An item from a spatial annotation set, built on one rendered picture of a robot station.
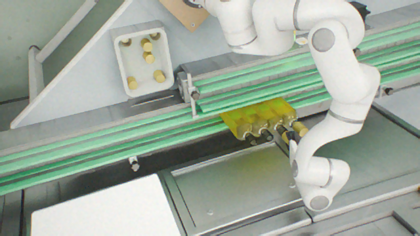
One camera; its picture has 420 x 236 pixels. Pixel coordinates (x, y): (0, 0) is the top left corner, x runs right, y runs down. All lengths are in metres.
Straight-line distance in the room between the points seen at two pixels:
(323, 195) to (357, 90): 0.32
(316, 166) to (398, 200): 0.40
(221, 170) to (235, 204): 0.18
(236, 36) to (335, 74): 0.33
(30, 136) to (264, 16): 0.87
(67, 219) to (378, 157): 1.05
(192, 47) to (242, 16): 0.47
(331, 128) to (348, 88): 0.14
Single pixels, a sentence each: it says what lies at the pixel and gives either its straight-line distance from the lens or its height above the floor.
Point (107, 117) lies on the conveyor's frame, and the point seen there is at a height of 0.84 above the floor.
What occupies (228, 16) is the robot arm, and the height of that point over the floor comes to 1.15.
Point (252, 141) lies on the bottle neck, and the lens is 1.42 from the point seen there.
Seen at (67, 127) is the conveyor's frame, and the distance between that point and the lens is 1.56.
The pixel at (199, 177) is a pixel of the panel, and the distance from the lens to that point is 1.48.
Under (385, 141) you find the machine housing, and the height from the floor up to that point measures 1.15.
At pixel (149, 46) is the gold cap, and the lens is 1.50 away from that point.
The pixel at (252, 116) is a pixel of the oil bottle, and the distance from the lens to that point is 1.49.
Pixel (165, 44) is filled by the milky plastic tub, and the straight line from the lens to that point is 1.48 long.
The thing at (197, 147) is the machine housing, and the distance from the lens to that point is 1.68.
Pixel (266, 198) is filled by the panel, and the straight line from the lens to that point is 1.39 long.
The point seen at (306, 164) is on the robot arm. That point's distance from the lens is 1.11.
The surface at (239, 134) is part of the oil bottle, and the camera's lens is 1.44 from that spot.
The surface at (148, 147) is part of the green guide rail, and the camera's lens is 1.51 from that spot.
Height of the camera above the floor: 2.19
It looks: 54 degrees down
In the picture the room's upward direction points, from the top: 145 degrees clockwise
